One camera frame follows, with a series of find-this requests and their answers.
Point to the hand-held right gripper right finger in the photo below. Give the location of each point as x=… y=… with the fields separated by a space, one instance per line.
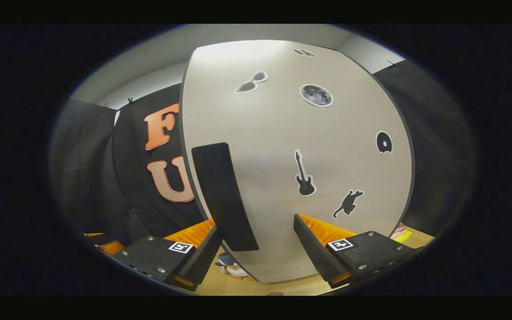
x=311 y=249

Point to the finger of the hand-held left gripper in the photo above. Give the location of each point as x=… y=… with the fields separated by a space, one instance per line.
x=113 y=246
x=95 y=234

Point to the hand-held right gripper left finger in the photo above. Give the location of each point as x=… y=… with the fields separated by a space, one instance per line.
x=202 y=260

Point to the white cabinet door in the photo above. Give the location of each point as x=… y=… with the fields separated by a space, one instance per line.
x=274 y=133

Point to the black backdrop cloth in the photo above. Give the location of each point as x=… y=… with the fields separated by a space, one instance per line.
x=87 y=178

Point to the pale book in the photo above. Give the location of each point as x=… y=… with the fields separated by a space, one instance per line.
x=399 y=229

